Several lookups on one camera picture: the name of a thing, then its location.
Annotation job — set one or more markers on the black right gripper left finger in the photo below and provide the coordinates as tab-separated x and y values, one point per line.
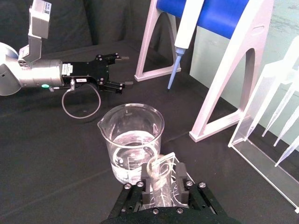
146	186

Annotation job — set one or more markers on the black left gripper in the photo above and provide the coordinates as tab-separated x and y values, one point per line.
88	71

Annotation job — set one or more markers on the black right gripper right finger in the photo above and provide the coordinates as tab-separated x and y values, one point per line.
181	186

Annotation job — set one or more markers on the clear glass test tube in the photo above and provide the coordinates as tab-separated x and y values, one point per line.
160	194

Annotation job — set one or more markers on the glass beaker with water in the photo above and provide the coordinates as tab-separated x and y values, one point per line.
130	144

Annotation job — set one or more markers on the blue pipette tip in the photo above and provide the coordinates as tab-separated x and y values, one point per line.
174	72

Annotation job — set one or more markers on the clear acrylic tip rack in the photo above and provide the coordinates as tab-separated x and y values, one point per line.
257	158

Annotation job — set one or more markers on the white pipette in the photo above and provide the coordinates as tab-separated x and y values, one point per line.
187	25

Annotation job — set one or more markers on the black table cloth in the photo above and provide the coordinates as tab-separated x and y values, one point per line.
46	151

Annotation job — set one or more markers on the clear pipette tip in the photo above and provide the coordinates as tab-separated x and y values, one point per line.
286	130
278	112
287	155

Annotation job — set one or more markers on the white pipette stand blue bar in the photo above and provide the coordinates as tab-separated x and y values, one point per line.
233	81

